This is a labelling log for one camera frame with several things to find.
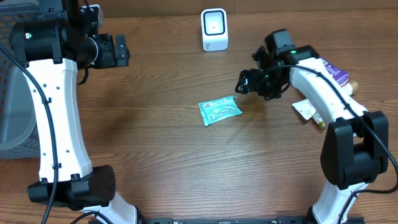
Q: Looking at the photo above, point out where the white barcode scanner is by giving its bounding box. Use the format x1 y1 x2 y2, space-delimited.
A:
200 8 229 52

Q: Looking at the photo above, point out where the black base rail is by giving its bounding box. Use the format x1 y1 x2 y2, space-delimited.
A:
136 215 365 224

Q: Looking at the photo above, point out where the grey plastic basket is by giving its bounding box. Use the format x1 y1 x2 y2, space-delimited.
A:
1 0 40 159

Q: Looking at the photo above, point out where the red purple pad pack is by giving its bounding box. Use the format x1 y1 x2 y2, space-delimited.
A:
321 58 349 86

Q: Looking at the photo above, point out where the green snack packet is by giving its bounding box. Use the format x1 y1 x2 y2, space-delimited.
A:
312 113 326 129

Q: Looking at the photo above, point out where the white tube gold cap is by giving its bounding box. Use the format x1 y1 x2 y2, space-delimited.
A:
292 81 359 123

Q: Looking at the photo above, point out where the teal wipes packet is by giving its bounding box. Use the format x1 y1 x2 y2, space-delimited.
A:
198 96 243 127

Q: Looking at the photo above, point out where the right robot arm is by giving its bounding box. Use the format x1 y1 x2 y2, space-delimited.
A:
235 29 397 223

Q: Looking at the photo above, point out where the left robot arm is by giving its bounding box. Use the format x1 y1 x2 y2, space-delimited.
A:
9 0 145 224

